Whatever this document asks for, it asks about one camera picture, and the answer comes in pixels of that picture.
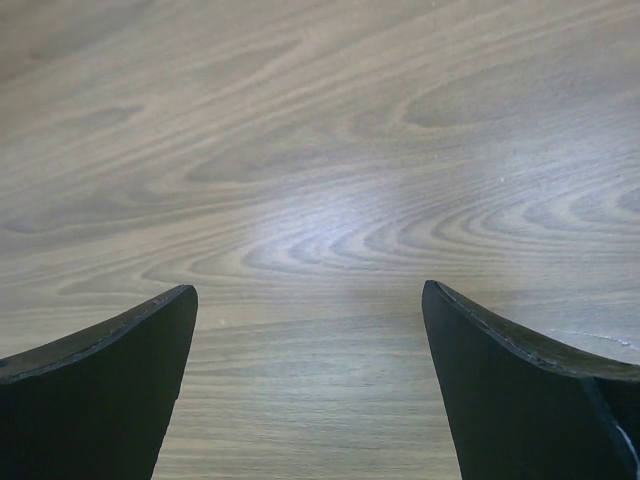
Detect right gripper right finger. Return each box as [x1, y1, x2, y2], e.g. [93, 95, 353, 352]
[422, 280, 639, 479]

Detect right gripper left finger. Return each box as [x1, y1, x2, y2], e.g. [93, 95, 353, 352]
[1, 285, 198, 479]

